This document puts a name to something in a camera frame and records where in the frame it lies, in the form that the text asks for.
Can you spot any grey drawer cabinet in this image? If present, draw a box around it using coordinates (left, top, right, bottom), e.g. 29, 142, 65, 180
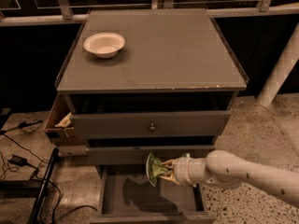
54, 8, 249, 224

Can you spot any grey bottom drawer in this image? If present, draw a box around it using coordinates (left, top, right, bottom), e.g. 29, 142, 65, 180
90, 165, 216, 224

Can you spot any grey middle drawer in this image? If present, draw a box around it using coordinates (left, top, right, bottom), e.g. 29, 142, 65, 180
86, 145, 216, 165

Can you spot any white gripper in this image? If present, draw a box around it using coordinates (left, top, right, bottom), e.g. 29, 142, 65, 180
159, 157, 207, 186

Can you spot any black metal stand bar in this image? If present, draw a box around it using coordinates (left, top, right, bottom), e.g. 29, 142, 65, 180
27, 147, 59, 224

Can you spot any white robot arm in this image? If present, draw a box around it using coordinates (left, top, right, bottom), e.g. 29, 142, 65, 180
161, 150, 299, 208

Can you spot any top drawer metal knob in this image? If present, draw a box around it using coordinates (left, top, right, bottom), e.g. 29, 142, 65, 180
149, 123, 156, 132

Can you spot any white cylindrical post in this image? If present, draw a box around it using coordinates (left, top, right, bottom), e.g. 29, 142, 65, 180
257, 24, 299, 107

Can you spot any grey top drawer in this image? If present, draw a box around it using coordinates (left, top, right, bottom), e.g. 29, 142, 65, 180
70, 111, 231, 139

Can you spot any green jalapeno chip bag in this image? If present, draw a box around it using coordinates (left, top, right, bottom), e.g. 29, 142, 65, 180
145, 151, 191, 188

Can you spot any grey drawer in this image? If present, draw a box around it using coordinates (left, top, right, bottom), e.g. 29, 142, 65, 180
70, 111, 231, 139
90, 165, 216, 224
86, 145, 216, 165

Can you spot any white paper bowl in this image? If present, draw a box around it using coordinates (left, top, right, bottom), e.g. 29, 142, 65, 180
83, 33, 125, 59

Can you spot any brown cardboard box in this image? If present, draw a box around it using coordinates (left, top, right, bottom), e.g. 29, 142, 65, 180
44, 95, 86, 156

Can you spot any metal railing frame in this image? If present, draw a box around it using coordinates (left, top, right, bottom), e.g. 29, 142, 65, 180
0, 0, 299, 26

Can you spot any black power adapter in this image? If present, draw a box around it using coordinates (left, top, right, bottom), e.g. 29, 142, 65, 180
8, 155, 27, 167

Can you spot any black floor cable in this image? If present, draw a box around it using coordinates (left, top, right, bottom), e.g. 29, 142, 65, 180
0, 133, 99, 224

